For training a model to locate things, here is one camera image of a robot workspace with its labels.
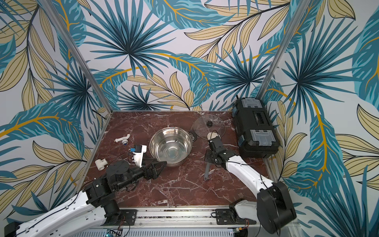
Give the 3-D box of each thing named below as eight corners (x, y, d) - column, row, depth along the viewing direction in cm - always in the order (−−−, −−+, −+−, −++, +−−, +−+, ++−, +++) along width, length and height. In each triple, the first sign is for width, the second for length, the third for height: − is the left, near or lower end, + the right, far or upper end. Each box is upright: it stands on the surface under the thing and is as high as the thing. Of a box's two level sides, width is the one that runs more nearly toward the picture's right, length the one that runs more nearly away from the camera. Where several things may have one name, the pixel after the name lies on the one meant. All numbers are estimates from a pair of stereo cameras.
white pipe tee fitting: (94, 170, 91) (91, 168, 88) (98, 161, 94) (96, 158, 92) (105, 170, 91) (102, 168, 88) (108, 161, 95) (106, 158, 92)
